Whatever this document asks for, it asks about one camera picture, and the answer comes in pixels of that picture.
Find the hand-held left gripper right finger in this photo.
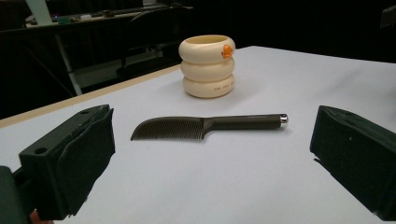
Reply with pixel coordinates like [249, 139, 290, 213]
[309, 105, 396, 222]

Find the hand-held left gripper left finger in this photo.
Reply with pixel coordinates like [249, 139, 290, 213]
[18, 104, 116, 221]

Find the dark comb with handle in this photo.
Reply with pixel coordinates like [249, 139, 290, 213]
[130, 113, 290, 142]

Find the cream ribbed holder cup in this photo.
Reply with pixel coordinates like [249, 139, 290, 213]
[177, 34, 236, 99]

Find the white table leg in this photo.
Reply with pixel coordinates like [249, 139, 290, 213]
[24, 0, 83, 96]

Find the white table mat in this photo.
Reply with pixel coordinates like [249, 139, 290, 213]
[0, 46, 396, 224]

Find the beige top background table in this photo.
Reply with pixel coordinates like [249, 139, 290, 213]
[0, 3, 194, 43]

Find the black folding chair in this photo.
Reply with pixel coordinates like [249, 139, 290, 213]
[116, 5, 194, 79]

